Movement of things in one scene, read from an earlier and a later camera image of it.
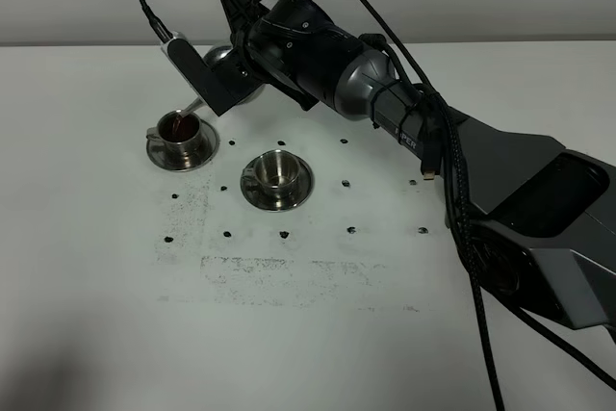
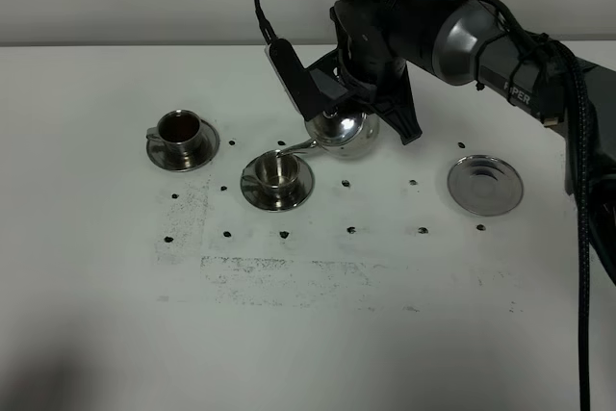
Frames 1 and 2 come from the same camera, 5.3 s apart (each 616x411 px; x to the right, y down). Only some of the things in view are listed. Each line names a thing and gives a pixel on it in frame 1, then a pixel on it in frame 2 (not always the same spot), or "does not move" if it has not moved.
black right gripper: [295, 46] → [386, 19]
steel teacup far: [178, 132] does not move
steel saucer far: [156, 150] does not move
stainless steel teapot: [210, 59] → [340, 133]
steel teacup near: [275, 169] does not move
